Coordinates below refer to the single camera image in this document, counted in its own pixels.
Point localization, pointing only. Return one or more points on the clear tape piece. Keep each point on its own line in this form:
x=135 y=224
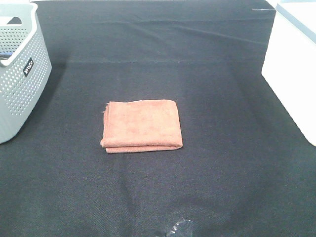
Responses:
x=182 y=228

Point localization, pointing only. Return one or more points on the white box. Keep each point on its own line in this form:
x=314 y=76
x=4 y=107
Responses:
x=290 y=62

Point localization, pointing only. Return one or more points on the black fabric table mat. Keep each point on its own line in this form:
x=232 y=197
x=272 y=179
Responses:
x=245 y=169

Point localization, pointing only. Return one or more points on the grey perforated plastic basket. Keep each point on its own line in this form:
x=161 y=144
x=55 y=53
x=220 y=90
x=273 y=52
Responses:
x=24 y=64

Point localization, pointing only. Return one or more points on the orange-brown towel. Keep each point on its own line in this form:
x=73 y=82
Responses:
x=141 y=126

